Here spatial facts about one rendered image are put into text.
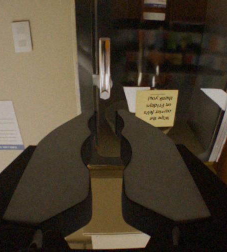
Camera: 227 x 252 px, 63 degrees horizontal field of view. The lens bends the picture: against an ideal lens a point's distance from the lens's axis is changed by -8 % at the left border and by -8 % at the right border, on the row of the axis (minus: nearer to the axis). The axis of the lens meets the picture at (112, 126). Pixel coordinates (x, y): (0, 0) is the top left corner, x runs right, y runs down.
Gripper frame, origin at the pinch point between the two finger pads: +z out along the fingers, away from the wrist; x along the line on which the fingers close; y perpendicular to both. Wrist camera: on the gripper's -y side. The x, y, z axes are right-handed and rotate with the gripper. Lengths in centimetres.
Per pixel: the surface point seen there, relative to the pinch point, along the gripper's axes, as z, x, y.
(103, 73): 16.4, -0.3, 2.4
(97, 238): 23, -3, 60
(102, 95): 16.1, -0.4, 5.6
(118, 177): 20.1, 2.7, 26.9
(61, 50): 66, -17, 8
